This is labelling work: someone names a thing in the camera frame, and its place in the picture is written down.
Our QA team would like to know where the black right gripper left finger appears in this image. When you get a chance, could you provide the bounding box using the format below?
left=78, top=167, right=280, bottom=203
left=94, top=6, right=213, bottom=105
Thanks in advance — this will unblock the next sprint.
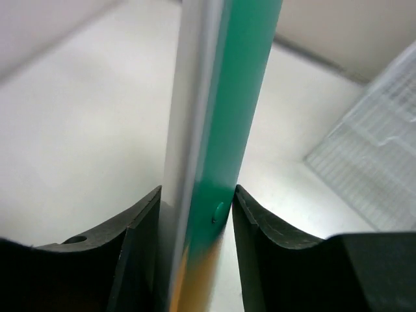
left=1, top=187, right=161, bottom=311

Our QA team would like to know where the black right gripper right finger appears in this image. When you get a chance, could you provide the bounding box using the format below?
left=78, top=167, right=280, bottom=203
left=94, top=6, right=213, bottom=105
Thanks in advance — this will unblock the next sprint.
left=232, top=186, right=415, bottom=311

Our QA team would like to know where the green notebook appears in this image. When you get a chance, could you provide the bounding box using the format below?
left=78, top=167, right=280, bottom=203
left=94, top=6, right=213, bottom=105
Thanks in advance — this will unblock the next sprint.
left=153, top=1, right=282, bottom=311

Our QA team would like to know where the white wire desk organizer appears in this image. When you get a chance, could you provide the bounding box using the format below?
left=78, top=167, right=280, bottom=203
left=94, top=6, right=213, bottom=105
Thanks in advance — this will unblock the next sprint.
left=304, top=44, right=415, bottom=231

